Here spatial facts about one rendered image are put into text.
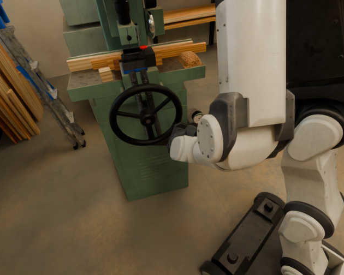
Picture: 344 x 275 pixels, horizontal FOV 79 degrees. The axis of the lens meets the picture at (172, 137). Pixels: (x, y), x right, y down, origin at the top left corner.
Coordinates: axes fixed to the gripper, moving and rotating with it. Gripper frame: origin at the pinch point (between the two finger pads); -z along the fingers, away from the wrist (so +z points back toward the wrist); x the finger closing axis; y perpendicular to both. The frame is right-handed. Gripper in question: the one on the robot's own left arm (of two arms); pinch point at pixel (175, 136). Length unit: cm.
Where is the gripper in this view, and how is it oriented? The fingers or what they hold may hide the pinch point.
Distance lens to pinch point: 81.5
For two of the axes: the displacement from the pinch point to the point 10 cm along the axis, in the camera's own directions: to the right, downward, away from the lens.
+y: -9.2, -3.2, -2.4
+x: 3.6, -9.3, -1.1
